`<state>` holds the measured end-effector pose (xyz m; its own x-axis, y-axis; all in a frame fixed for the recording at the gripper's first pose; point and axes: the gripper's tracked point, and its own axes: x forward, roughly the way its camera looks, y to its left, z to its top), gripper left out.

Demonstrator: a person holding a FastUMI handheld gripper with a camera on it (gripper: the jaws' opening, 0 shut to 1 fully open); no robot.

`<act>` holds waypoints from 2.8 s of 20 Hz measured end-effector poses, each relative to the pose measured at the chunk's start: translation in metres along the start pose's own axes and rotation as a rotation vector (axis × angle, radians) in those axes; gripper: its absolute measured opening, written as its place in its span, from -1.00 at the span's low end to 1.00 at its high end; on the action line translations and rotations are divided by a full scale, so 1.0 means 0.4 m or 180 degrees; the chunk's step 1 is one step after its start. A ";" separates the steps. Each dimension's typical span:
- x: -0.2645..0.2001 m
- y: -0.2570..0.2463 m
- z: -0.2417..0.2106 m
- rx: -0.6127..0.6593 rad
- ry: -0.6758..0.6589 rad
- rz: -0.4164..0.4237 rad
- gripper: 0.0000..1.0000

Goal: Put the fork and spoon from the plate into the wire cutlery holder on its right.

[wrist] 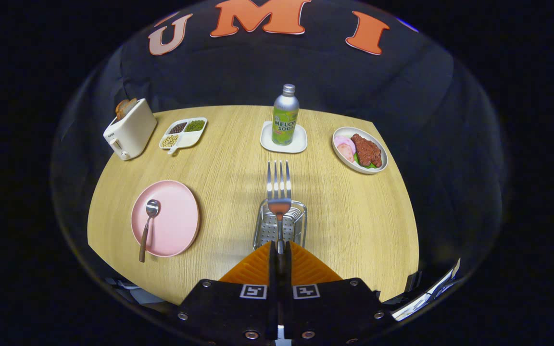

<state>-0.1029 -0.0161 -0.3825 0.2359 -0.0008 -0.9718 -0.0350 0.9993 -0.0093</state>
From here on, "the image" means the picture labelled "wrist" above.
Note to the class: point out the brown toast slice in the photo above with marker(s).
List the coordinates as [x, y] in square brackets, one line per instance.
[119, 109]
[130, 105]

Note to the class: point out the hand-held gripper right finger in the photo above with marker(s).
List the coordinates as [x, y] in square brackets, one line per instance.
[334, 307]

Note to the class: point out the red-brown meat piece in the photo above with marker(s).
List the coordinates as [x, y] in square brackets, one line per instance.
[366, 151]

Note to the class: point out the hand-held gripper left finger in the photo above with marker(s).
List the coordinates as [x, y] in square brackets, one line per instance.
[229, 307]

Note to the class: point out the cream white toaster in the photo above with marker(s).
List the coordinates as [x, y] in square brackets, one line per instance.
[132, 129]

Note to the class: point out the green soda bottle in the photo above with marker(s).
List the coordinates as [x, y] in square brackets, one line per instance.
[285, 125]

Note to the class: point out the green beans pile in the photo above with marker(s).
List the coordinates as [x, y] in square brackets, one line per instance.
[195, 126]

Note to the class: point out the white oval dish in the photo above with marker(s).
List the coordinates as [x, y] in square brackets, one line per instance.
[349, 165]

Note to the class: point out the yellow beans pile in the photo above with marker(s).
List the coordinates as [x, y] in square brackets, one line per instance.
[169, 141]

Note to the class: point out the green lettuce leaf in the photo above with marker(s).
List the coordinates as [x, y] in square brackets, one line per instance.
[357, 159]

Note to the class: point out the pink ham slices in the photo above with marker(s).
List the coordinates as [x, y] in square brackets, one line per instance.
[344, 144]

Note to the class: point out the dark red beans pile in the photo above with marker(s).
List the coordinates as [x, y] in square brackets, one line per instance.
[178, 128]

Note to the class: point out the white square coaster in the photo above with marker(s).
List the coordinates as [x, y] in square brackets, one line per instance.
[301, 144]

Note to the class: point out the pink round plate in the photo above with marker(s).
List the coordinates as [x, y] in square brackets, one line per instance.
[176, 216]

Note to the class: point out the white divided dish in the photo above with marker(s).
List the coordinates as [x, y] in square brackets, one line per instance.
[188, 140]

